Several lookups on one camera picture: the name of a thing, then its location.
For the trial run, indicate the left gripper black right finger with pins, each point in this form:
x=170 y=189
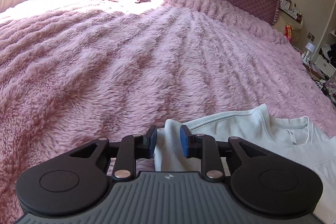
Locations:
x=260 y=180

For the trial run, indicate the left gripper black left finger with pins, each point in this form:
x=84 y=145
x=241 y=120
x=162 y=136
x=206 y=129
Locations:
x=81 y=178

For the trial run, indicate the light grey sweatshirt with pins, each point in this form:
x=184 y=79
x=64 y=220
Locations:
x=296 y=139

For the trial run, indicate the pink fluffy blanket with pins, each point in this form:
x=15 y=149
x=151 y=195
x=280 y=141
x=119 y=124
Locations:
x=75 y=70

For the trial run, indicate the white shelf unit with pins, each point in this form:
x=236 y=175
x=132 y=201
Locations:
x=323 y=57

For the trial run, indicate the red snack bag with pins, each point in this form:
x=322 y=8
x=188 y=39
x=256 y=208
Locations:
x=288 y=33

